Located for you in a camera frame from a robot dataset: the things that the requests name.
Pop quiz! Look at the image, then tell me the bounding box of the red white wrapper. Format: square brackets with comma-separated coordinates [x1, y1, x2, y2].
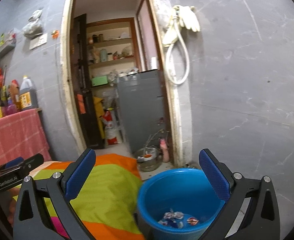
[187, 217, 199, 226]

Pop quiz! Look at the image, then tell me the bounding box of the person's left hand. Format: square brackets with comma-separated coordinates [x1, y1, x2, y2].
[0, 187, 20, 226]

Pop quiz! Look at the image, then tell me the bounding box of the pink checked cloth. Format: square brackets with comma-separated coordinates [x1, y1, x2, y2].
[0, 109, 51, 165]

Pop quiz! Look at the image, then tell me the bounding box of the purple bottle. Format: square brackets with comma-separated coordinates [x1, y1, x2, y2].
[6, 98, 18, 116]

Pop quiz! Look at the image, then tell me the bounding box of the large soy sauce jug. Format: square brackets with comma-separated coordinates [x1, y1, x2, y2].
[19, 75, 38, 111]

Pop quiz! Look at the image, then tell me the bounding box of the colourful patchwork table cloth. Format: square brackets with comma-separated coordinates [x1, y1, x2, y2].
[31, 154, 144, 239]

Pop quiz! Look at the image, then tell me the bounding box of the blue plastic bucket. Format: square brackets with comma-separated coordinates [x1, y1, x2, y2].
[137, 168, 225, 239]

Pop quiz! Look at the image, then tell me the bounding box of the yellow bag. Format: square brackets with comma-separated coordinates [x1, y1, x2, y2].
[93, 96, 105, 140]

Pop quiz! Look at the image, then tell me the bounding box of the pink bottle on floor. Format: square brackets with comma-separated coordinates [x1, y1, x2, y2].
[160, 138, 170, 163]

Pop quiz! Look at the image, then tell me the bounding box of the steel pot on floor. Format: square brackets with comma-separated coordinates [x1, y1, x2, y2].
[134, 146, 163, 172]

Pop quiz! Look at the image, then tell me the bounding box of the green plastic box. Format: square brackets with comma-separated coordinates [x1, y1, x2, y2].
[91, 75, 108, 87]

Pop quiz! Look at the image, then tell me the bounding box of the hanging plastic bag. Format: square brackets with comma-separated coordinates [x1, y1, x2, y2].
[22, 9, 44, 39]

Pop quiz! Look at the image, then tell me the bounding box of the grey refrigerator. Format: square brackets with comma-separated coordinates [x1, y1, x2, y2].
[116, 70, 166, 153]

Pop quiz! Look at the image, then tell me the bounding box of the wooden shelf unit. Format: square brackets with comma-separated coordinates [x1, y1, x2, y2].
[86, 17, 141, 83]

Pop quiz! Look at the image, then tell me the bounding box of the grey wall shelf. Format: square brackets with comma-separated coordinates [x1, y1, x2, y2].
[0, 39, 16, 59]

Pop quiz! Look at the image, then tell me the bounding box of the white wall socket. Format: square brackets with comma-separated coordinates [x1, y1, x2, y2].
[29, 33, 48, 50]

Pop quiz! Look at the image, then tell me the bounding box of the white hose loop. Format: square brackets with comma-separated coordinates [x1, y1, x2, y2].
[162, 19, 190, 86]

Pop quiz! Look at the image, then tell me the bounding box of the white glove on wall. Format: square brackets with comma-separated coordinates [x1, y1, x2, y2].
[173, 5, 201, 33]

